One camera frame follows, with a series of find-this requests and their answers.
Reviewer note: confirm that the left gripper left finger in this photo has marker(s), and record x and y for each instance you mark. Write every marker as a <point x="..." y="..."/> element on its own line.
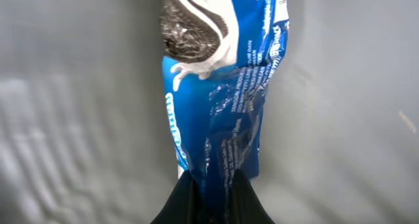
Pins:
<point x="184" y="205"/>

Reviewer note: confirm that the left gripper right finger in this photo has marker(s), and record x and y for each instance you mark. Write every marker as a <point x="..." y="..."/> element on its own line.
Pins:
<point x="244" y="206"/>

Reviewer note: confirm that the blue oreo cookie packet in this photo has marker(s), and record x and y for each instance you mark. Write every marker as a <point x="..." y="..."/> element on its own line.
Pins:
<point x="219" y="57"/>

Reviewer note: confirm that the grey plastic shopping basket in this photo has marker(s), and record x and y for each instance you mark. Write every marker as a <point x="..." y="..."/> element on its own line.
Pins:
<point x="85" y="135"/>

